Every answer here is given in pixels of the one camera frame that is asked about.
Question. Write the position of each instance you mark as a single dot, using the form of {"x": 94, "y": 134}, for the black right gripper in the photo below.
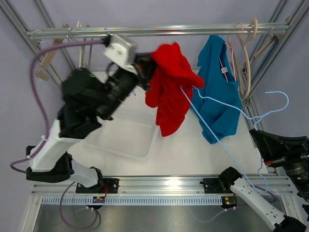
{"x": 277, "y": 150}

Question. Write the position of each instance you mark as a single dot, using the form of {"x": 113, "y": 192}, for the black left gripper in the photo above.
{"x": 146, "y": 65}

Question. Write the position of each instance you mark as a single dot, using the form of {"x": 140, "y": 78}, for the red t shirt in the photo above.
{"x": 171, "y": 87}

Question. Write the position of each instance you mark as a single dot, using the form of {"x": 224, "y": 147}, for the blue t shirt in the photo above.
{"x": 210, "y": 70}

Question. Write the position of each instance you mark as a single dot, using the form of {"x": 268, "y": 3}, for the pink wire hanger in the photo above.
{"x": 231, "y": 46}

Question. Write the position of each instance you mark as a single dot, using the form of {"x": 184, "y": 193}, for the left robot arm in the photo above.
{"x": 86, "y": 99}

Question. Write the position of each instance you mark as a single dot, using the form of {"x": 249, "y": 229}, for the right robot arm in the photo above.
{"x": 231, "y": 180}

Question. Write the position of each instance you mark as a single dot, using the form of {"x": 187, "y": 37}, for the wooden clip hanger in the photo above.
{"x": 263, "y": 48}
{"x": 46, "y": 61}

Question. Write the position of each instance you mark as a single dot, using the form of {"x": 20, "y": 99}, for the wooden clip hanger right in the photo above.
{"x": 263, "y": 48}

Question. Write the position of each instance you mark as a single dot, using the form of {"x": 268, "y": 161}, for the beige wooden hanger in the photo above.
{"x": 244, "y": 87}

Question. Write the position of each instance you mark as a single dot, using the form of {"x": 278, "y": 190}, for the white plastic basket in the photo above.
{"x": 131, "y": 134}

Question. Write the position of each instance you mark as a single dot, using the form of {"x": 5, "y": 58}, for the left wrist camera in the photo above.
{"x": 121, "y": 50}

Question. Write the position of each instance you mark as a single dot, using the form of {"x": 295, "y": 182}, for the aluminium frame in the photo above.
{"x": 154, "y": 31}

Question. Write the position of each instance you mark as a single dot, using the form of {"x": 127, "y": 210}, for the white cable duct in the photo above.
{"x": 133, "y": 200}

